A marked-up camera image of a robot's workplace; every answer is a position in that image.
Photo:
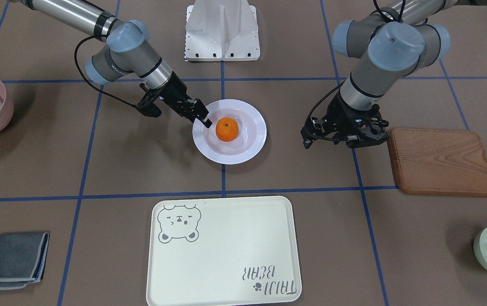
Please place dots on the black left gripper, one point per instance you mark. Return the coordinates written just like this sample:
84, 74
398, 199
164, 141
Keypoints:
340, 115

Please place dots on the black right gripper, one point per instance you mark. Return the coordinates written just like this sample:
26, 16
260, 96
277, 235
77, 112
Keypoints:
177, 93

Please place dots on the orange fruit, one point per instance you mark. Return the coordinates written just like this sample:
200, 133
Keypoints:
227, 129

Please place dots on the white round plate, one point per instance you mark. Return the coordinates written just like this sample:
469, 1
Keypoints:
250, 140

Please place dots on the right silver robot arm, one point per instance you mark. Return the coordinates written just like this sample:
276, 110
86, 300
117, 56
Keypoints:
126, 51

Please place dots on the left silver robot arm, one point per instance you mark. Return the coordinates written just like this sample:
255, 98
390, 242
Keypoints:
392, 42

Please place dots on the cream bear tray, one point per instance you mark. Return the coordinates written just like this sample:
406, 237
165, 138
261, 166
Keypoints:
223, 252

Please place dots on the wooden cutting board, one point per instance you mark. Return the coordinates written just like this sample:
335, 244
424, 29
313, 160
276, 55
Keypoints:
439, 162

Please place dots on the folded grey cloth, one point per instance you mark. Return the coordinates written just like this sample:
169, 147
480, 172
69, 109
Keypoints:
22, 258

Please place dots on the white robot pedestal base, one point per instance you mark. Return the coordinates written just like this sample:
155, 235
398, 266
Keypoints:
221, 30

